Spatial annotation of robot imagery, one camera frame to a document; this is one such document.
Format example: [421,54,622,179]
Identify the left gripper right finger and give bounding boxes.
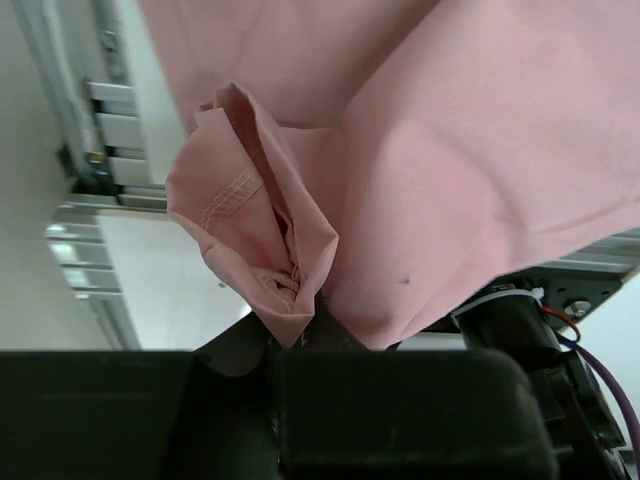
[274,296,560,479]

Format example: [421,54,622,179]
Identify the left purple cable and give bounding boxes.
[554,329,640,446]

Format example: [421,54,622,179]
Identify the aluminium frame rail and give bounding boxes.
[12,1,166,350]

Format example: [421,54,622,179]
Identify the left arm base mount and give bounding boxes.
[481,267,623,324]

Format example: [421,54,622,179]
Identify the pink trousers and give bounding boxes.
[141,1,639,348]

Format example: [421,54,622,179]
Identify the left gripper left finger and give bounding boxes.
[1,315,278,479]

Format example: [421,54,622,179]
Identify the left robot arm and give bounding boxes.
[1,289,639,479]

